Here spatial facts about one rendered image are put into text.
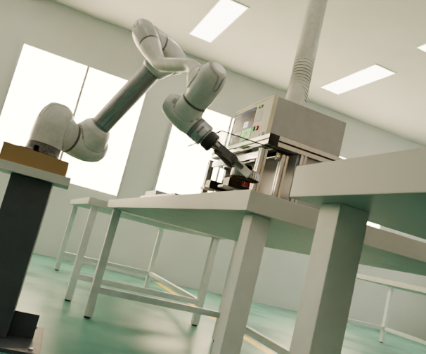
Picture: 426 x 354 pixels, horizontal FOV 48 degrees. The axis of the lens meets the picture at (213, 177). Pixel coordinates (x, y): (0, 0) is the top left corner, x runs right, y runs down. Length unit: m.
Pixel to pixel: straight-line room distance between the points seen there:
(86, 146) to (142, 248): 4.55
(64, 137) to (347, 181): 1.86
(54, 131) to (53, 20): 4.90
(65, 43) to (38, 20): 0.44
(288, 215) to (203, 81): 0.75
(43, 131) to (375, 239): 1.57
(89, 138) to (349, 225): 1.86
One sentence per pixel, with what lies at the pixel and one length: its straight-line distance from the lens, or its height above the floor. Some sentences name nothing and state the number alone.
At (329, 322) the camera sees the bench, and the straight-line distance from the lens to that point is 0.69.
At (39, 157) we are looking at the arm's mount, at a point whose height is 0.80.
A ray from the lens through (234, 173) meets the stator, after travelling 1.77.
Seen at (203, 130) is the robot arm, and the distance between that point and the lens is 1.80.
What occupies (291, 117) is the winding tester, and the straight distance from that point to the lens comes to 2.19.
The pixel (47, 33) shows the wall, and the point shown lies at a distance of 7.08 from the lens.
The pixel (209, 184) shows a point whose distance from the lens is 2.33.
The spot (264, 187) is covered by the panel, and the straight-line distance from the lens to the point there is 2.25.
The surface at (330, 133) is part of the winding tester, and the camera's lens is 2.28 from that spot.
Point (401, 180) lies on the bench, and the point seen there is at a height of 0.71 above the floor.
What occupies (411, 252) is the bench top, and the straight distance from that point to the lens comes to 1.36.
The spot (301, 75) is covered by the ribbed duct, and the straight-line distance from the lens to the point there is 3.83.
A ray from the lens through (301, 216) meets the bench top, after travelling 1.16.
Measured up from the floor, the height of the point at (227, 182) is 0.90.
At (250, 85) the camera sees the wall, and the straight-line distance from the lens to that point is 7.62.
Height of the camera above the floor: 0.59
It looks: 8 degrees up
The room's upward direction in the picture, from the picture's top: 14 degrees clockwise
